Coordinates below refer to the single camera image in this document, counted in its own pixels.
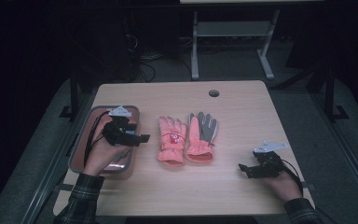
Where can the black stand post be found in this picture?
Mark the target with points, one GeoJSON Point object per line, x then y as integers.
{"type": "Point", "coordinates": [330, 93]}
{"type": "Point", "coordinates": [74, 93]}

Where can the pink glove with red print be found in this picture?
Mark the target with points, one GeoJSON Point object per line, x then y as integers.
{"type": "Point", "coordinates": [171, 151]}

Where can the person's right hand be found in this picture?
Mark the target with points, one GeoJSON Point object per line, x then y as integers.
{"type": "Point", "coordinates": [284, 186]}

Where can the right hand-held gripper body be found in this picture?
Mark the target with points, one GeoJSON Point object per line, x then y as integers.
{"type": "Point", "coordinates": [268, 165]}

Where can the person's left hand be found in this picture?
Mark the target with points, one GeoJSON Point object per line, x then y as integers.
{"type": "Point", "coordinates": [101, 155]}

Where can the pink glove with grey palm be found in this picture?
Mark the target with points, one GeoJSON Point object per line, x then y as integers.
{"type": "Point", "coordinates": [197, 149]}

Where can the grey metal table frame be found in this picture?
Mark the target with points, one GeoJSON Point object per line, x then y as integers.
{"type": "Point", "coordinates": [230, 29]}

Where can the pink plastic bin grey rim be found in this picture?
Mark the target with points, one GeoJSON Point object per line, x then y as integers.
{"type": "Point", "coordinates": [127, 155]}

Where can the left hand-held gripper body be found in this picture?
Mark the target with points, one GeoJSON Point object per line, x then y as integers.
{"type": "Point", "coordinates": [118, 130]}

